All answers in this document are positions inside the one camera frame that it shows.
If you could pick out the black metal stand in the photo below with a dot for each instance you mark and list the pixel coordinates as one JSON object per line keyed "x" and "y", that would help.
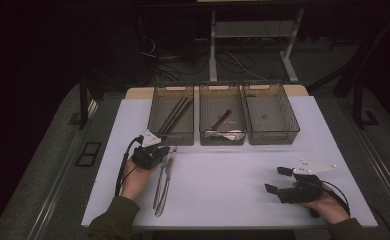
{"x": 358, "y": 106}
{"x": 83, "y": 100}

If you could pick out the person's left hand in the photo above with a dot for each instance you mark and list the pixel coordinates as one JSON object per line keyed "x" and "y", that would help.
{"x": 134, "y": 181}

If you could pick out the brown wooden spoon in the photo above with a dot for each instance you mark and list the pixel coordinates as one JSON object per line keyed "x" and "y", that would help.
{"x": 221, "y": 120}

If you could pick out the brown wooden chopstick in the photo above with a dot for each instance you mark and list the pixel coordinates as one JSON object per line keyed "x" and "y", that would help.
{"x": 171, "y": 115}
{"x": 174, "y": 115}

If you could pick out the metal fork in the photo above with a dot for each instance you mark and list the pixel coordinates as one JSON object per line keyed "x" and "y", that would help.
{"x": 157, "y": 195}

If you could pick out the smoky clear plastic bin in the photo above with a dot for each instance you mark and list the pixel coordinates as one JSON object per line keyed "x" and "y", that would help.
{"x": 269, "y": 113}
{"x": 159, "y": 110}
{"x": 216, "y": 100}

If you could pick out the white table mat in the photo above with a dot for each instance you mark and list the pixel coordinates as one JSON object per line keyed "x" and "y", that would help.
{"x": 223, "y": 186}

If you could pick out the white ceramic spoon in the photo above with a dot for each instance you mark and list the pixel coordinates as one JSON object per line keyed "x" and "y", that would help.
{"x": 229, "y": 136}

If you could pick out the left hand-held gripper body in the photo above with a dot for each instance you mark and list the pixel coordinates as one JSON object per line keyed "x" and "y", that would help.
{"x": 146, "y": 156}

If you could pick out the person's right hand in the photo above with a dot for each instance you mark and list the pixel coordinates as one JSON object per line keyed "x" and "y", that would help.
{"x": 333, "y": 208}

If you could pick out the white metal desk frame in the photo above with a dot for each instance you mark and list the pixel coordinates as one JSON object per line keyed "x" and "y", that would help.
{"x": 213, "y": 50}

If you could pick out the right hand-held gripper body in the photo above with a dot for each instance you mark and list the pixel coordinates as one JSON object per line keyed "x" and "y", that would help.
{"x": 299, "y": 195}

